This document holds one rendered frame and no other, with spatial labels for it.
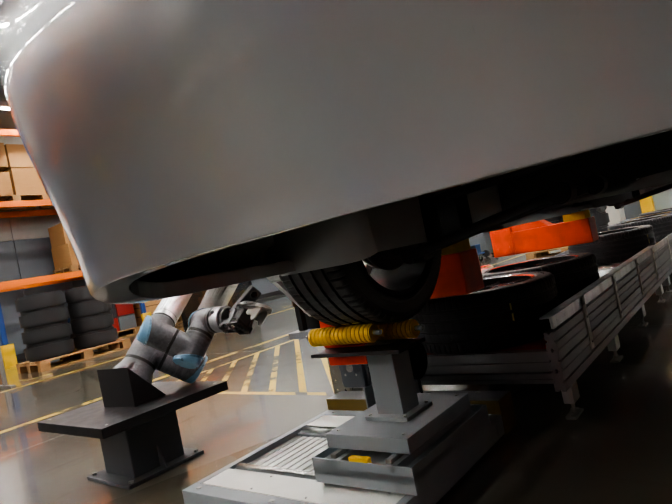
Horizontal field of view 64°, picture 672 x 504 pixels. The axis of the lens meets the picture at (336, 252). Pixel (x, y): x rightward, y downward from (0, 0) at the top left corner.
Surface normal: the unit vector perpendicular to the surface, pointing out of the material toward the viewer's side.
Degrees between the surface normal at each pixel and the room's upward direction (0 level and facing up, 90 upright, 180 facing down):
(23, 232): 90
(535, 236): 90
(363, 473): 90
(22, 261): 90
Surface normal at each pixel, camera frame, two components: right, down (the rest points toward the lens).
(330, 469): -0.62, 0.11
